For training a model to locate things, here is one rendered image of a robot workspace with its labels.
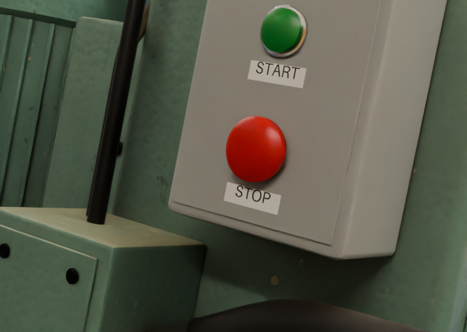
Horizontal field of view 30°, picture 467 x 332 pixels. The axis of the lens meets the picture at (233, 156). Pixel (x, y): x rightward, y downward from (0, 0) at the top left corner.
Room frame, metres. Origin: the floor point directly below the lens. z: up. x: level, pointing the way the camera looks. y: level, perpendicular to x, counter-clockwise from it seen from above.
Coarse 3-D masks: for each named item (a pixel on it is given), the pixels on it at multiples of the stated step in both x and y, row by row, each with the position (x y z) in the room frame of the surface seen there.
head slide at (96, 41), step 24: (96, 24) 0.60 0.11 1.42; (120, 24) 0.59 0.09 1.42; (72, 48) 0.61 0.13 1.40; (96, 48) 0.60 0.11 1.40; (72, 72) 0.61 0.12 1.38; (96, 72) 0.60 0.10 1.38; (72, 96) 0.61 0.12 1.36; (96, 96) 0.60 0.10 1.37; (72, 120) 0.60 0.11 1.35; (96, 120) 0.59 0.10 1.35; (72, 144) 0.60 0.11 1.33; (96, 144) 0.59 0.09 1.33; (120, 144) 0.58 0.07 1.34; (72, 168) 0.60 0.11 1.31; (48, 192) 0.61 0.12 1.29; (72, 192) 0.60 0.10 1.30
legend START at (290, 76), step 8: (256, 64) 0.41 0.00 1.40; (264, 64) 0.40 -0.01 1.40; (272, 64) 0.40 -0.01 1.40; (256, 72) 0.41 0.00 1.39; (264, 72) 0.40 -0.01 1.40; (272, 72) 0.40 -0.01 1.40; (280, 72) 0.40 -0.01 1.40; (288, 72) 0.40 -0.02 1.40; (296, 72) 0.39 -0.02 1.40; (304, 72) 0.39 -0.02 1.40; (256, 80) 0.40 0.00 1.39; (264, 80) 0.40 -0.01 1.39; (272, 80) 0.40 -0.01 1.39; (280, 80) 0.40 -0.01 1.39; (288, 80) 0.40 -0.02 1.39; (296, 80) 0.39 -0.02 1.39
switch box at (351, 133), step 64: (256, 0) 0.41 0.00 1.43; (320, 0) 0.39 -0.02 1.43; (384, 0) 0.38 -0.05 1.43; (320, 64) 0.39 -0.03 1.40; (384, 64) 0.38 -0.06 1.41; (192, 128) 0.42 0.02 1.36; (320, 128) 0.38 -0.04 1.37; (384, 128) 0.39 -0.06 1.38; (192, 192) 0.42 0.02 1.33; (320, 192) 0.38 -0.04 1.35; (384, 192) 0.40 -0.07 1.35
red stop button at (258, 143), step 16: (240, 128) 0.39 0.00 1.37; (256, 128) 0.39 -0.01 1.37; (272, 128) 0.39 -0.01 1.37; (240, 144) 0.39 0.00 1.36; (256, 144) 0.39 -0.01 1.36; (272, 144) 0.39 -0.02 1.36; (240, 160) 0.39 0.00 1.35; (256, 160) 0.39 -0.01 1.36; (272, 160) 0.39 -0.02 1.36; (240, 176) 0.39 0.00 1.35; (256, 176) 0.39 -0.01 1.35; (272, 176) 0.39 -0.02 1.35
